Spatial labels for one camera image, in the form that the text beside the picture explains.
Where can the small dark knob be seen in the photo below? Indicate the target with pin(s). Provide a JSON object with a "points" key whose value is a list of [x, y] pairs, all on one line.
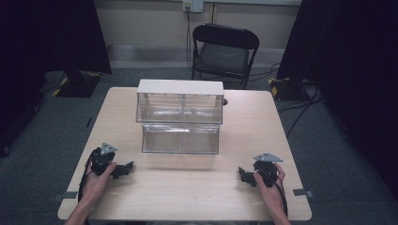
{"points": [[225, 101]]}

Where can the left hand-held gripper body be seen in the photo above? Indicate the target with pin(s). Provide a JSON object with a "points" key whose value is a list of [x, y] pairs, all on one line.
{"points": [[101, 159]]}

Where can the person's left hand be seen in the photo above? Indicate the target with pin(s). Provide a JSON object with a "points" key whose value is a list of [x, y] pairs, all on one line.
{"points": [[95, 186]]}

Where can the person's right hand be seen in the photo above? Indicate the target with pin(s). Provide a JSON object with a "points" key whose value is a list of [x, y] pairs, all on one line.
{"points": [[272, 197]]}

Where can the clear drawer cabinet white top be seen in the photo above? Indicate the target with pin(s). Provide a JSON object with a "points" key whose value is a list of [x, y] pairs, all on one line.
{"points": [[180, 100]]}

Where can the black curtain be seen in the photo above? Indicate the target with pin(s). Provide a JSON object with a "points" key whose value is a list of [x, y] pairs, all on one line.
{"points": [[47, 40], [353, 62]]}

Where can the white wall outlet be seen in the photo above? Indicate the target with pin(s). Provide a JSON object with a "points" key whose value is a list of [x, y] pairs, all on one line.
{"points": [[193, 5]]}

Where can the grey tape strip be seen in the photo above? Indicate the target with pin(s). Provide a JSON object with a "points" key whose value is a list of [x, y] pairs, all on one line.
{"points": [[303, 192], [67, 195]]}

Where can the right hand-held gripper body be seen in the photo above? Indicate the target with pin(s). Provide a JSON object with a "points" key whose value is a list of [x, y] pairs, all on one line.
{"points": [[267, 170]]}

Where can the black stand base striped tape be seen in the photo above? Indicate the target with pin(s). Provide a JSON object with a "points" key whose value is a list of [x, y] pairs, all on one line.
{"points": [[289, 89], [78, 84]]}

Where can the clear plastic drawer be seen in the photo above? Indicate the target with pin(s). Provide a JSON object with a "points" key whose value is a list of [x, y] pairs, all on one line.
{"points": [[180, 140]]}

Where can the black folding chair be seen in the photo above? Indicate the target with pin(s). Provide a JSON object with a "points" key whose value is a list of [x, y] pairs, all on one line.
{"points": [[223, 56]]}

